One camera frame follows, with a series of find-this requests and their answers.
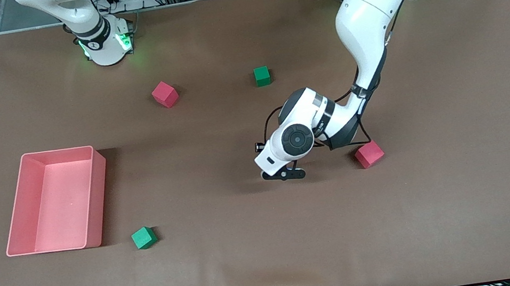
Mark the green foam cube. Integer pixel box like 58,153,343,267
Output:
253,65,273,88
130,225,159,252

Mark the pink foam cube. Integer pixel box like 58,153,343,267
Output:
352,138,387,171
150,79,181,111

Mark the pink plastic bin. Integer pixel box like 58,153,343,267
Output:
0,142,119,261

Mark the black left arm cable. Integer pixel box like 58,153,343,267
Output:
250,90,373,161

